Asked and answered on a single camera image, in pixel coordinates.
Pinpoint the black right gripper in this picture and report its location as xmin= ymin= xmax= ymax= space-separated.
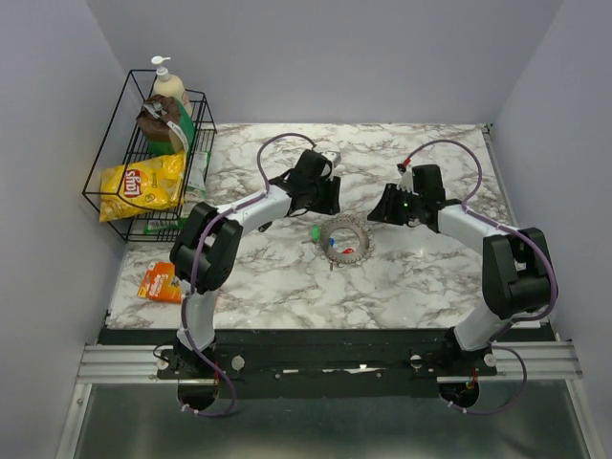
xmin=366 ymin=183 xmax=424 ymax=227

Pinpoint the metal numbered key ring disc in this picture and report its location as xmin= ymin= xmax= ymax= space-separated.
xmin=318 ymin=214 xmax=374 ymax=266

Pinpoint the key with green tag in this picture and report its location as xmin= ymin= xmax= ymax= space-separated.
xmin=303 ymin=225 xmax=321 ymax=244

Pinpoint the key with red tag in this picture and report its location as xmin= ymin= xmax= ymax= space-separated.
xmin=330 ymin=248 xmax=354 ymax=272

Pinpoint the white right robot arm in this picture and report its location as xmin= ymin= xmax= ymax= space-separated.
xmin=367 ymin=161 xmax=558 ymax=375

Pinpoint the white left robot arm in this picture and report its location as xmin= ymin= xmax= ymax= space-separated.
xmin=169 ymin=149 xmax=341 ymax=378

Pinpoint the green white packet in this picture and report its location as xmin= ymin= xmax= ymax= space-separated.
xmin=143 ymin=151 xmax=210 ymax=235

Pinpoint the yellow Lays chips bag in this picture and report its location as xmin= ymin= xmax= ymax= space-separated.
xmin=99 ymin=150 xmax=186 ymax=223

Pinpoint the brown and green bag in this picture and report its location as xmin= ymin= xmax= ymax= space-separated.
xmin=136 ymin=95 xmax=195 ymax=156

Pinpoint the pump lotion bottle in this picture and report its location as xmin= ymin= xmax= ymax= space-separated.
xmin=151 ymin=55 xmax=193 ymax=116

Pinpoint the orange razor package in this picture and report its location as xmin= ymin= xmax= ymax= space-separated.
xmin=138 ymin=261 xmax=183 ymax=304

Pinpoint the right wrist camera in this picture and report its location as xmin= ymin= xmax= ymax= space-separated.
xmin=396 ymin=163 xmax=413 ymax=193

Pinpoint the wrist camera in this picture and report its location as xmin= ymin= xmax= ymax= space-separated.
xmin=322 ymin=151 xmax=341 ymax=167
xmin=396 ymin=163 xmax=413 ymax=193

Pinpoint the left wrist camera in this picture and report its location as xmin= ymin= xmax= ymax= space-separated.
xmin=322 ymin=151 xmax=341 ymax=167

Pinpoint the black wire basket rack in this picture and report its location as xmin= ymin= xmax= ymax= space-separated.
xmin=81 ymin=69 xmax=217 ymax=243

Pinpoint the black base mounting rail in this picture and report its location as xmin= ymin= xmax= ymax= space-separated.
xmin=157 ymin=329 xmax=496 ymax=400

